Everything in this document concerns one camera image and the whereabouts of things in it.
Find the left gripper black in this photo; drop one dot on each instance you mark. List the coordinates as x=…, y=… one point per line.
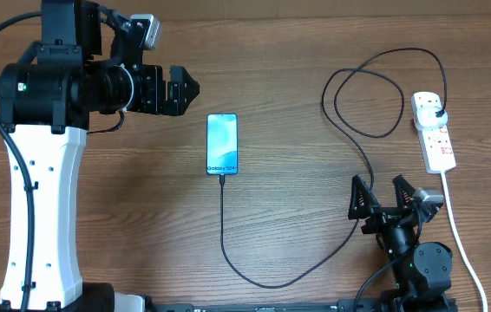
x=154, y=102

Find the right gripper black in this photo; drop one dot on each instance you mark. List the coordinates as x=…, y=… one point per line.
x=382, y=216

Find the Samsung Galaxy smartphone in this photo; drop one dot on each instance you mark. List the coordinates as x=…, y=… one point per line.
x=222, y=154

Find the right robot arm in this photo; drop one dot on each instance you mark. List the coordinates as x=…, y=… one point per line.
x=421, y=270

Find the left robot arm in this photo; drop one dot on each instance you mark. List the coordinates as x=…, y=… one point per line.
x=89, y=59

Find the white charger plug adapter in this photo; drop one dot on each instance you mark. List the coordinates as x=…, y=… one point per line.
x=430, y=117

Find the white power strip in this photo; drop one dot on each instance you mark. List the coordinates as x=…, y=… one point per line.
x=437, y=151

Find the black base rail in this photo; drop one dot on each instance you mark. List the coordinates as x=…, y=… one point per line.
x=267, y=307

